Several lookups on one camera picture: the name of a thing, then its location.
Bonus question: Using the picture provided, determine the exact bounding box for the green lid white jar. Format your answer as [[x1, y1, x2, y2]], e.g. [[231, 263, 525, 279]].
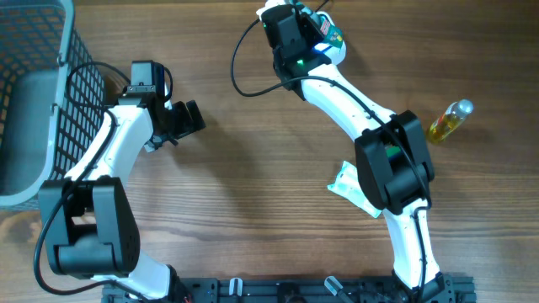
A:
[[386, 146, 402, 161]]

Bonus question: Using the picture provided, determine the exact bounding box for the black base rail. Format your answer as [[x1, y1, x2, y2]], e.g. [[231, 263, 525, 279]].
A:
[[101, 275, 477, 303]]

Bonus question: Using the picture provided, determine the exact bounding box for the grey plastic shopping basket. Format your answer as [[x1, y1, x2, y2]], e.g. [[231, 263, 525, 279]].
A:
[[1, 1, 105, 211]]

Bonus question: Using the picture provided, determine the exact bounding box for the green plastic packet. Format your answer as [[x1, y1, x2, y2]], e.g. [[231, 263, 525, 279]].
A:
[[290, 0, 344, 48]]

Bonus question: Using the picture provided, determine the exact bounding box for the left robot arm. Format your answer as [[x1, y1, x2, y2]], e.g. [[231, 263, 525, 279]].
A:
[[33, 61, 205, 302]]

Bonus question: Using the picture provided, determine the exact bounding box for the yellow dish soap bottle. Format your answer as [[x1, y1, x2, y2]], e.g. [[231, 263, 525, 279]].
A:
[[426, 99, 474, 144]]

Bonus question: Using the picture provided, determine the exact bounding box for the pale teal sachet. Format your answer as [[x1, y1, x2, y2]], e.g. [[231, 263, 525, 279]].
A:
[[327, 161, 381, 218]]

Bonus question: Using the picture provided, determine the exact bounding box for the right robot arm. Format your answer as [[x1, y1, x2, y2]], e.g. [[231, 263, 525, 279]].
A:
[[257, 1, 440, 302]]

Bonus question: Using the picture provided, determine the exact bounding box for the white barcode scanner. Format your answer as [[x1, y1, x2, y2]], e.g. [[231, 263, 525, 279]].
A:
[[315, 12, 346, 65]]

